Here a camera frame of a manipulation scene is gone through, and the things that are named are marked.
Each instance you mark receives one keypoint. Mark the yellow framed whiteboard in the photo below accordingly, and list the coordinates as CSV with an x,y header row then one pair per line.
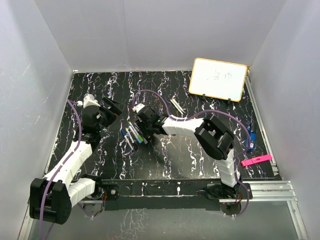
x,y
217,79

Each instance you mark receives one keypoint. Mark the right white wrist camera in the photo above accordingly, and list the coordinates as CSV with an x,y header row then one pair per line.
x,y
138,108

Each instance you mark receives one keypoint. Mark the aluminium frame rail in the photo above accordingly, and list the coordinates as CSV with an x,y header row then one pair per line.
x,y
266,191

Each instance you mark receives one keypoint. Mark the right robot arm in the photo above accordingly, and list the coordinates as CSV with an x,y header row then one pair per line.
x,y
214,137

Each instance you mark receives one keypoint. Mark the white pen black cap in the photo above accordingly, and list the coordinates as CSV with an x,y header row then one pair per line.
x,y
131,139

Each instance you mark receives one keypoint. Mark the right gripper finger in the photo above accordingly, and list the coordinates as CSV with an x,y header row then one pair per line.
x,y
149,137
140,127

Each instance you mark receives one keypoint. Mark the black base bar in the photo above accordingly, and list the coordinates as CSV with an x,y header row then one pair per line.
x,y
166,194

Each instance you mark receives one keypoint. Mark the white pen magenta cap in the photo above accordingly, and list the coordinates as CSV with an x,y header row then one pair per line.
x,y
179,106

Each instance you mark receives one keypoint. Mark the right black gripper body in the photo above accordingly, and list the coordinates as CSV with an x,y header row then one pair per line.
x,y
148,129

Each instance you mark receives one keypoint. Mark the pink clip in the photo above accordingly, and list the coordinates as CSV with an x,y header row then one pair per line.
x,y
256,160

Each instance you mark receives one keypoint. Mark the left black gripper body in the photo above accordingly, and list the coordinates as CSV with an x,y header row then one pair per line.
x,y
106,119

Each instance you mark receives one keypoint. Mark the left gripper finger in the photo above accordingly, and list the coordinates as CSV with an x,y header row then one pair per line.
x,y
109,102
113,112

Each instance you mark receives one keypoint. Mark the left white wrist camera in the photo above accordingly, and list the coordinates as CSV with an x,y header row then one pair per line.
x,y
88,100

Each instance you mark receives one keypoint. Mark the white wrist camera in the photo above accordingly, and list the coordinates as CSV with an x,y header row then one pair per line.
x,y
88,100
138,108

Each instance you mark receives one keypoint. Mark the white pen peach cap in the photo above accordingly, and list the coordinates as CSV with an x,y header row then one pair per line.
x,y
176,106

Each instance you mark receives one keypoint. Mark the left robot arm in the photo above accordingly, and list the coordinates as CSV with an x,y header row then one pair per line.
x,y
53,196

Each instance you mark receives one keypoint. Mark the blue black tool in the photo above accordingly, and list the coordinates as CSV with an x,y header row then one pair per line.
x,y
251,143

